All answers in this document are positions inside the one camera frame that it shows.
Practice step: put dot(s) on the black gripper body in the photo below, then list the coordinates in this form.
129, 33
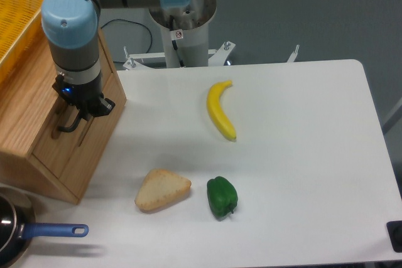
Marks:
87, 98

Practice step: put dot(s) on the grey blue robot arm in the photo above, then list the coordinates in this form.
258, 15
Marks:
71, 27

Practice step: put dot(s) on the wooden drawer cabinet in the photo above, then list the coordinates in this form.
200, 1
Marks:
35, 156

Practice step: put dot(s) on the yellow plastic basket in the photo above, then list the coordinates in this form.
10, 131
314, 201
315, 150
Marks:
20, 24

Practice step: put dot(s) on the slice of bread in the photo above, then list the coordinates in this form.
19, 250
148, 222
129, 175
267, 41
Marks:
161, 188

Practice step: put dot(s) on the yellow banana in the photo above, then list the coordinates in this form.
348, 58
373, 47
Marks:
216, 112

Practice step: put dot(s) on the green bell pepper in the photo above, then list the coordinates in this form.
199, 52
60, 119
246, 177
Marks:
222, 196

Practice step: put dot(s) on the black table corner clamp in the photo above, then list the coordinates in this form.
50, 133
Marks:
394, 231

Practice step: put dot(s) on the blue handled frying pan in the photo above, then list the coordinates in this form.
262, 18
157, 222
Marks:
19, 226

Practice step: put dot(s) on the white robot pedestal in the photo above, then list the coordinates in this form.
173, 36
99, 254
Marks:
185, 33

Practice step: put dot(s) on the white table frame bracket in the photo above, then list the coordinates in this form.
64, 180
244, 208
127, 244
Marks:
293, 55

